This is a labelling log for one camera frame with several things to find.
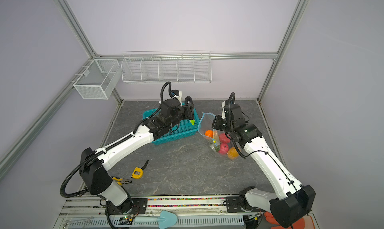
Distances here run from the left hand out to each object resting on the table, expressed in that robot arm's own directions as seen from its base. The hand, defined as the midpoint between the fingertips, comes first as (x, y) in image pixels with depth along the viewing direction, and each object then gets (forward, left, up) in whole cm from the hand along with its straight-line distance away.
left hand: (192, 107), depth 76 cm
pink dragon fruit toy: (-13, -17, -23) cm, 32 cm away
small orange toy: (-6, -9, -16) cm, 19 cm away
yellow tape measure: (-22, +33, -28) cm, 48 cm away
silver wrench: (-42, +52, -29) cm, 73 cm away
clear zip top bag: (-14, -12, -10) cm, 21 cm away
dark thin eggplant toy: (+2, +2, +3) cm, 4 cm away
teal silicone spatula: (-45, +15, -28) cm, 55 cm away
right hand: (-7, -11, -3) cm, 13 cm away
